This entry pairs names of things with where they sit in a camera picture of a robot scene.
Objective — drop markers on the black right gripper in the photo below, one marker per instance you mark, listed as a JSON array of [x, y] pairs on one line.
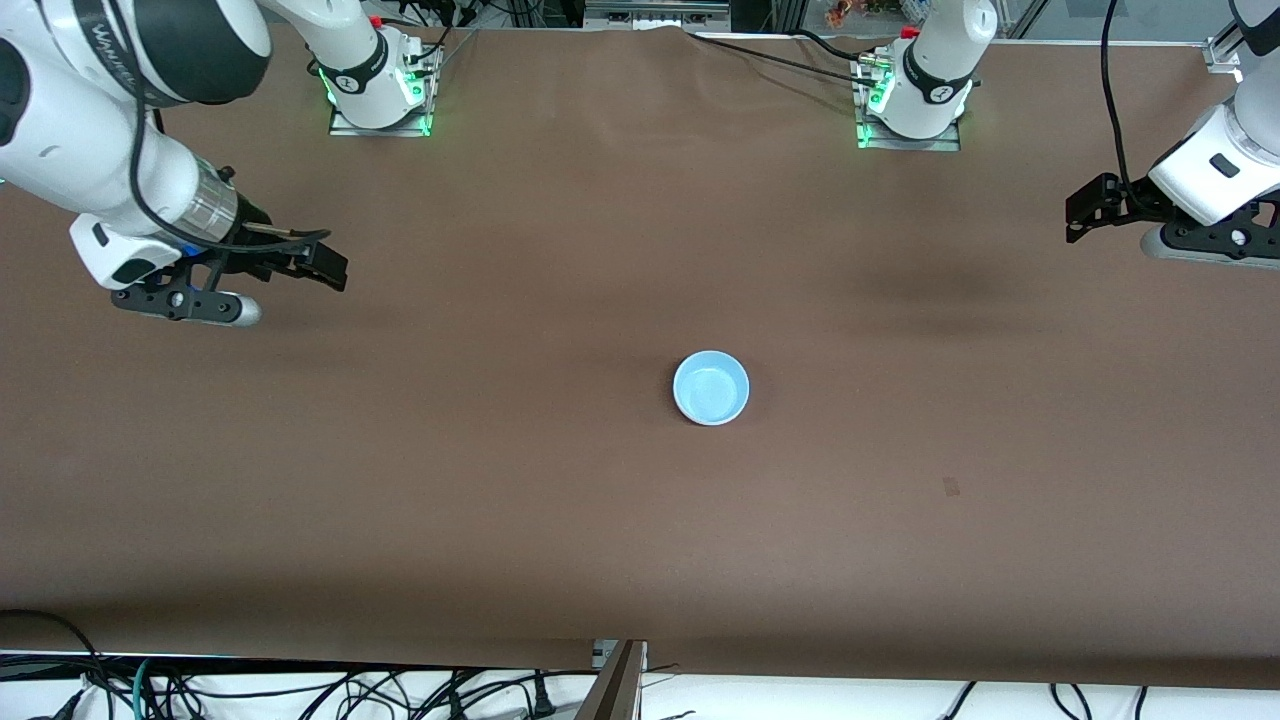
[[256, 242]]

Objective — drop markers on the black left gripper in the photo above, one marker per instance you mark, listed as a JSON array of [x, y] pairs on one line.
[[1127, 201]]

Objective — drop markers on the light blue bowl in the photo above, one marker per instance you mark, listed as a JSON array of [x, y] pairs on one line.
[[710, 388]]

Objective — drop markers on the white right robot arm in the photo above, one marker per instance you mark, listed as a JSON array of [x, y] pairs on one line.
[[80, 150]]

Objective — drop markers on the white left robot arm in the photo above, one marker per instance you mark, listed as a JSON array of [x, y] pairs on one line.
[[940, 60]]

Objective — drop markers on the orange background object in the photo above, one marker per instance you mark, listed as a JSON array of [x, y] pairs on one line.
[[845, 12]]

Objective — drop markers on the brown paper table cover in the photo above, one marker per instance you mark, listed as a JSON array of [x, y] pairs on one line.
[[600, 550]]

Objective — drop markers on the grey metal box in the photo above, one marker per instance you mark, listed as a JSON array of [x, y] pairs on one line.
[[650, 15]]

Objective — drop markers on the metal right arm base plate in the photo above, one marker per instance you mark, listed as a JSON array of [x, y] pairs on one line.
[[345, 128]]

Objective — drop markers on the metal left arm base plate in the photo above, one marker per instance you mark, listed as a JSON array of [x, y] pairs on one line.
[[950, 143]]

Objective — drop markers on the aluminium frame corner bracket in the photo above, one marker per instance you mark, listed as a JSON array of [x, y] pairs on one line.
[[1222, 55]]

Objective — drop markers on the aluminium frame post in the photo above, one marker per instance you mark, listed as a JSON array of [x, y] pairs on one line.
[[615, 690]]

